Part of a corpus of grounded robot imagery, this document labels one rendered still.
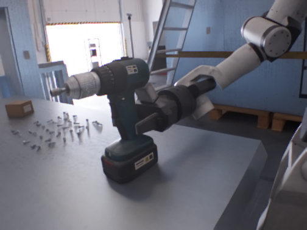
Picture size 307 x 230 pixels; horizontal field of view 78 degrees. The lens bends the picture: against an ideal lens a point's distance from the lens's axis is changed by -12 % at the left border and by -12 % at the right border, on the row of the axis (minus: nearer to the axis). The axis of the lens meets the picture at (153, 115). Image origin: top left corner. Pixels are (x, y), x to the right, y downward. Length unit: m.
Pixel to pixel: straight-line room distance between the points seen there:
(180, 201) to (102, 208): 0.14
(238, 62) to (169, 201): 0.39
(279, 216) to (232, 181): 0.17
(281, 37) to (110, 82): 0.41
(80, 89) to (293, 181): 0.41
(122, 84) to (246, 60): 0.35
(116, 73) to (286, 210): 0.45
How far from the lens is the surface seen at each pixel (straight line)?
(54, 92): 0.34
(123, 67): 0.38
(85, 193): 0.43
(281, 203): 0.52
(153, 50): 2.03
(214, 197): 0.39
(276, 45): 0.58
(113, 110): 0.40
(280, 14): 0.61
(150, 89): 0.45
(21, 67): 2.09
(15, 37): 2.10
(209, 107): 0.59
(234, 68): 0.59
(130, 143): 0.43
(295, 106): 2.37
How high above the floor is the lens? 0.91
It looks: 19 degrees down
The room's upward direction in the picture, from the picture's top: 5 degrees counter-clockwise
